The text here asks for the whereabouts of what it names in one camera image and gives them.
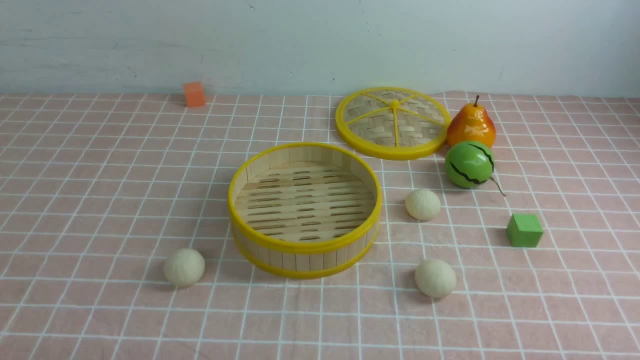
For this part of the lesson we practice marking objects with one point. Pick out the green toy watermelon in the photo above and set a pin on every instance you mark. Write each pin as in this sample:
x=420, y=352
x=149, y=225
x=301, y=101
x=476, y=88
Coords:
x=469, y=164

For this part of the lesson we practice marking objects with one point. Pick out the orange foam cube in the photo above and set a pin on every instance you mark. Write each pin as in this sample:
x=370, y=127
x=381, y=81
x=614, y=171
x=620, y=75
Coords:
x=194, y=95

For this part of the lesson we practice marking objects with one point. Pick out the pink checkered tablecloth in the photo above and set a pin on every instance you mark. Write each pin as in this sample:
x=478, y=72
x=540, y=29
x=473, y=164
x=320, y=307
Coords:
x=98, y=190

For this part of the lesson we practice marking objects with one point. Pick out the green foam cube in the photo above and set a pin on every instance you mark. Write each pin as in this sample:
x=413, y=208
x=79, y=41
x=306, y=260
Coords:
x=524, y=230

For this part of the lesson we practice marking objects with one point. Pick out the bamboo steamer tray yellow rim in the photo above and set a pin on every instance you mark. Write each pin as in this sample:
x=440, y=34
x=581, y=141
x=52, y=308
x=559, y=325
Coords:
x=304, y=210

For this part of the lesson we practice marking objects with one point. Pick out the white bun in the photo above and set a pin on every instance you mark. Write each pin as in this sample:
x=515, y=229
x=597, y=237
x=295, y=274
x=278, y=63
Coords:
x=184, y=268
x=435, y=278
x=423, y=204

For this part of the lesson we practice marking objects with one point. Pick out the woven steamer lid yellow rim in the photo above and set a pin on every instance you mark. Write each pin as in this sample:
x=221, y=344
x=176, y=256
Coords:
x=392, y=123

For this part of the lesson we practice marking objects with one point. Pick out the orange yellow toy pear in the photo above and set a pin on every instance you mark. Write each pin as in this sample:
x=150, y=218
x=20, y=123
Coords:
x=472, y=123

